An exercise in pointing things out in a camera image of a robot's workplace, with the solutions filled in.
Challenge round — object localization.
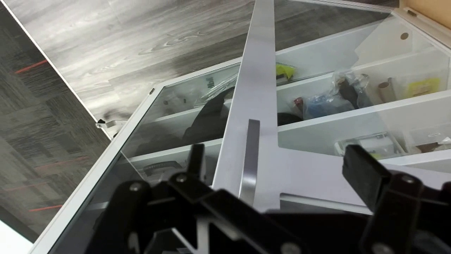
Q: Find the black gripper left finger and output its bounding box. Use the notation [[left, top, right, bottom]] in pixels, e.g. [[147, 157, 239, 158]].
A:
[[85, 144, 309, 254]]

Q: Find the silver cabinet door handle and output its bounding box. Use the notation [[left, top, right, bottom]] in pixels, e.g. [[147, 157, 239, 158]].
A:
[[239, 119, 260, 205]]

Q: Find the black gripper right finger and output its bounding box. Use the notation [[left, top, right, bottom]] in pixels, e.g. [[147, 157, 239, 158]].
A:
[[342, 146, 451, 254]]

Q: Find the white glass door cabinet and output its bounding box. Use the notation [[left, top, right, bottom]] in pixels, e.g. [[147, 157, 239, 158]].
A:
[[30, 0, 451, 254]]

